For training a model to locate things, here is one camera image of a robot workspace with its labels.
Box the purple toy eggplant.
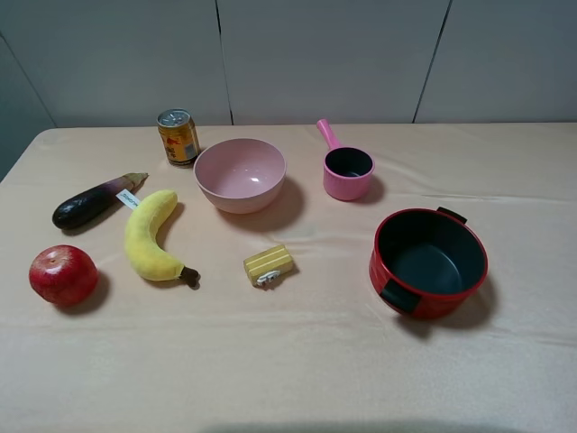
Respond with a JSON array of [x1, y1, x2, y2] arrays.
[[51, 172, 148, 231]]

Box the red pot with black handles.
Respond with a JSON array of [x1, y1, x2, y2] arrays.
[[369, 207, 489, 319]]

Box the yellow toy cake slice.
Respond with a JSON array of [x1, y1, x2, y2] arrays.
[[243, 244, 294, 288]]

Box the pink saucepan with handle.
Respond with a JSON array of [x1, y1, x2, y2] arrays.
[[316, 119, 375, 201]]

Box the yellow plush banana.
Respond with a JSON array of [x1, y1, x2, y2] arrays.
[[124, 189, 199, 288]]

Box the gold energy drink can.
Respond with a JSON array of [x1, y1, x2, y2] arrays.
[[157, 108, 201, 166]]

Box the peach tablecloth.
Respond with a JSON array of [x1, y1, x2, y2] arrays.
[[1, 124, 576, 432]]

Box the pink plastic bowl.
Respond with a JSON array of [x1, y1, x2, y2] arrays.
[[194, 138, 287, 215]]

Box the red toy apple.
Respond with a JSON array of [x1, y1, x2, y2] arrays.
[[28, 244, 98, 308]]

